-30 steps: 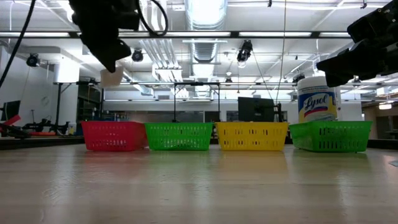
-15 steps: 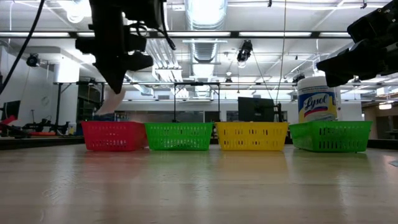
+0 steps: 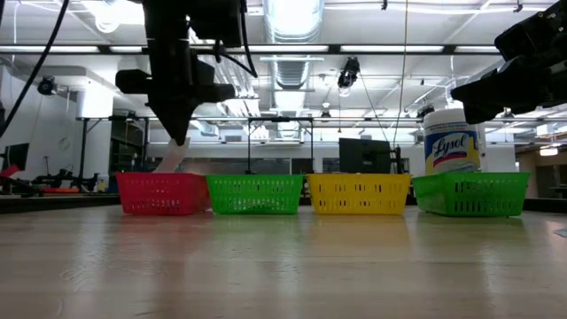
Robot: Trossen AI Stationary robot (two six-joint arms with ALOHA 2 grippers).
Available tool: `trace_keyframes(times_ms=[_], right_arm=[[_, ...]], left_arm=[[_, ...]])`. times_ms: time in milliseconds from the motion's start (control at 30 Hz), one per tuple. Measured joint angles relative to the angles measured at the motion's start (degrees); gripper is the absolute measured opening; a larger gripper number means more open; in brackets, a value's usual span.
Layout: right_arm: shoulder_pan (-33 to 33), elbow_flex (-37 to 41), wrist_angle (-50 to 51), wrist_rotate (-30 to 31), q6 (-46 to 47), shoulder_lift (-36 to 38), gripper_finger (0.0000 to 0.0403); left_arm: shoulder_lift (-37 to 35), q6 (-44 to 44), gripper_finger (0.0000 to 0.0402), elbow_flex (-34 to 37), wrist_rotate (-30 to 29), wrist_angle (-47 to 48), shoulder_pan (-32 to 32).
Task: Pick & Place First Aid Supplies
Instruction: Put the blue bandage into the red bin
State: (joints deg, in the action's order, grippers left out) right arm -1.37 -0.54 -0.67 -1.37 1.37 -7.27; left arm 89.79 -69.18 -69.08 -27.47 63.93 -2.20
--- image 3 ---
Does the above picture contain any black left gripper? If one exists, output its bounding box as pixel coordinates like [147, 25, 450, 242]
[115, 39, 237, 147]

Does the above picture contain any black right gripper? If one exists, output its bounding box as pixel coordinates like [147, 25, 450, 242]
[450, 46, 567, 125]

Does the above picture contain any blue striped bandage wrapper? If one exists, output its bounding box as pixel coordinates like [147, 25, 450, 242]
[152, 136, 192, 175]

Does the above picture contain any yellow disinfecting wipes canister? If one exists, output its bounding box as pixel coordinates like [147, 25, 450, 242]
[423, 108, 483, 175]

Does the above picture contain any red plastic basket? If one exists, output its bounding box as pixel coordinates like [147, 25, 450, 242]
[115, 172, 212, 217]

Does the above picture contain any green plastic basket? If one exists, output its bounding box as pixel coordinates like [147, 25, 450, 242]
[411, 171, 532, 218]
[206, 174, 307, 216]

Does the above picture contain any black monitor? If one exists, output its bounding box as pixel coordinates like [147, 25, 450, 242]
[2, 142, 31, 173]
[338, 137, 393, 175]

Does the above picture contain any black ceiling spotlight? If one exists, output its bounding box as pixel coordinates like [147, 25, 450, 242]
[337, 56, 361, 89]
[37, 75, 58, 97]

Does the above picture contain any yellow plastic basket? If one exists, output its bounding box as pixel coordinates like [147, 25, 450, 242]
[306, 172, 412, 216]

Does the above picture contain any black metal rack frame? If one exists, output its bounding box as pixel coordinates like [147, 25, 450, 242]
[245, 116, 316, 175]

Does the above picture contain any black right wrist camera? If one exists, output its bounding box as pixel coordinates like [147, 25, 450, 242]
[493, 0, 567, 61]

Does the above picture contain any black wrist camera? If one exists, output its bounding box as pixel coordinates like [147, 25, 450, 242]
[493, 0, 567, 61]
[190, 0, 245, 48]

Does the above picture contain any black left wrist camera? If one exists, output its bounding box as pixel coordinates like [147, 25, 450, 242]
[190, 0, 245, 48]

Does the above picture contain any black overhead frame beam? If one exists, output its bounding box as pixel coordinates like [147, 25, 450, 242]
[0, 43, 501, 57]

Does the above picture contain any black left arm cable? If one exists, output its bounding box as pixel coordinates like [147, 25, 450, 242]
[0, 0, 71, 138]

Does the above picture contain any black aluminium table frame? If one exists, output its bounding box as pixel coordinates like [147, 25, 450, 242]
[0, 194, 567, 216]

